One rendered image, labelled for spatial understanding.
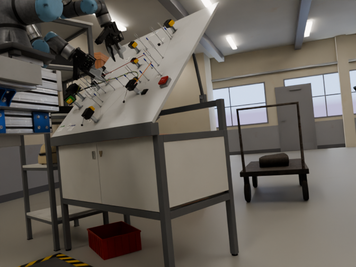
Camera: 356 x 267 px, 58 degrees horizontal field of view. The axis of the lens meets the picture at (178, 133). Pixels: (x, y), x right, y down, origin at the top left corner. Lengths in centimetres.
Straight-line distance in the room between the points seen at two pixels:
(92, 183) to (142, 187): 52
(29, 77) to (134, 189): 91
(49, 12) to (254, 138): 1033
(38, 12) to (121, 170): 97
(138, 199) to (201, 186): 37
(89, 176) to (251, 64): 980
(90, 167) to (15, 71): 117
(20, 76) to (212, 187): 123
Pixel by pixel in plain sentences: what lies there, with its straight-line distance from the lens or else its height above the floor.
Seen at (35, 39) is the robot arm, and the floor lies 130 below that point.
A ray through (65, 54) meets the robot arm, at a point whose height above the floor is 127.
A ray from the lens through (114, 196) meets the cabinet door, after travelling 200.
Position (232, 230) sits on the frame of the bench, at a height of 17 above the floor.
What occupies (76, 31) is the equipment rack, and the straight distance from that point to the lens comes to 320.
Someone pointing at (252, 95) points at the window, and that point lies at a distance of 1138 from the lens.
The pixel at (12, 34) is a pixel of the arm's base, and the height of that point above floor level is 122.
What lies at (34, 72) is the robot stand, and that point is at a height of 104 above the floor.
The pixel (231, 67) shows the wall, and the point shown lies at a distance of 1163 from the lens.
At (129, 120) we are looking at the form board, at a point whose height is 90.
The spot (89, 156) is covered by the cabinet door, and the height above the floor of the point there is 71.
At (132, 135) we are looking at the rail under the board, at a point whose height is 81.
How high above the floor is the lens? 77
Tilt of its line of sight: 1 degrees up
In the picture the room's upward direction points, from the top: 5 degrees counter-clockwise
